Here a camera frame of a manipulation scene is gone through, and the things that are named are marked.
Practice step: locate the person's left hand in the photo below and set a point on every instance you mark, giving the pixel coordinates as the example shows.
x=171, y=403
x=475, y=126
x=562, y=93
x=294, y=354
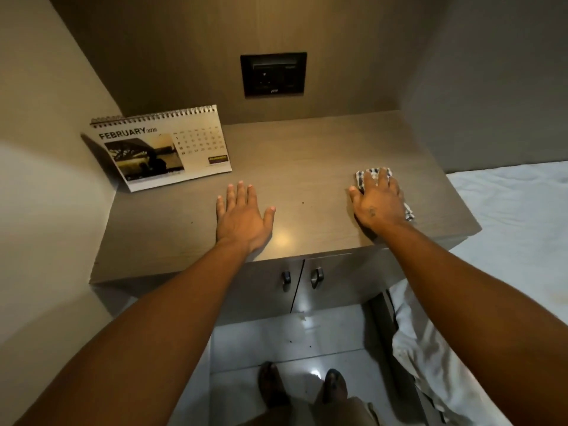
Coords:
x=242, y=224

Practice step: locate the person's right hand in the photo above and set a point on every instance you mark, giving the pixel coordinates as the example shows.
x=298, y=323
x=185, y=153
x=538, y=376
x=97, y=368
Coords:
x=377, y=204

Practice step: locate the person's left thumb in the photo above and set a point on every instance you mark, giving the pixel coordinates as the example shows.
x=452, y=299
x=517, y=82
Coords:
x=269, y=216

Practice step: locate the person's right thumb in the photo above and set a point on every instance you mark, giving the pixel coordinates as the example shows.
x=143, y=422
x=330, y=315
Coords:
x=356, y=196

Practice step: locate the person's left middle finger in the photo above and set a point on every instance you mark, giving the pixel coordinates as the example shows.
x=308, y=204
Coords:
x=242, y=193

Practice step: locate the person's left little finger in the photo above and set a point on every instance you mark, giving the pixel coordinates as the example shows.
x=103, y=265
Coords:
x=220, y=205

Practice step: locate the checkered cleaning cloth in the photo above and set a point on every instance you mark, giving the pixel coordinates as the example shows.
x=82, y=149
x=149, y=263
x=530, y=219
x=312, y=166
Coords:
x=364, y=178

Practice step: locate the person's left forearm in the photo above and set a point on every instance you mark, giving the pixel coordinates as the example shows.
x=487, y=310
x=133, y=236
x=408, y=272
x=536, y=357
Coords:
x=133, y=332

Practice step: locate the person's right forearm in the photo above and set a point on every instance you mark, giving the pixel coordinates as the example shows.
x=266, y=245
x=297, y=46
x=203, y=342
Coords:
x=475, y=319

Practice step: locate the spiral desk calendar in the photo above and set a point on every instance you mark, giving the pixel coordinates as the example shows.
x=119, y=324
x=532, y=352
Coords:
x=164, y=148

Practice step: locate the white bed sheet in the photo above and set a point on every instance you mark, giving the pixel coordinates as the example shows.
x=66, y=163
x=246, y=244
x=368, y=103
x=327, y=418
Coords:
x=510, y=226

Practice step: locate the person's left foot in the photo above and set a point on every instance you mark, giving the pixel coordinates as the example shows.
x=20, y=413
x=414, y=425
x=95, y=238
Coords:
x=271, y=385

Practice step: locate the person's foot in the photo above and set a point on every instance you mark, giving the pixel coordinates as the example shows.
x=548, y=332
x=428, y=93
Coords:
x=271, y=385
x=334, y=385

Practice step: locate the person's right foot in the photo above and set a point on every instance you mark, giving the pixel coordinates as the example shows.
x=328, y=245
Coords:
x=334, y=385

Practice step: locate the person's beige shorts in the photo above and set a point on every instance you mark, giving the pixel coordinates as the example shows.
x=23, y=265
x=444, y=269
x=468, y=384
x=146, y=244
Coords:
x=310, y=412

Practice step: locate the black wall socket panel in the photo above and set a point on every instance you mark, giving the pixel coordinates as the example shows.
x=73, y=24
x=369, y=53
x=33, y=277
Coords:
x=274, y=74

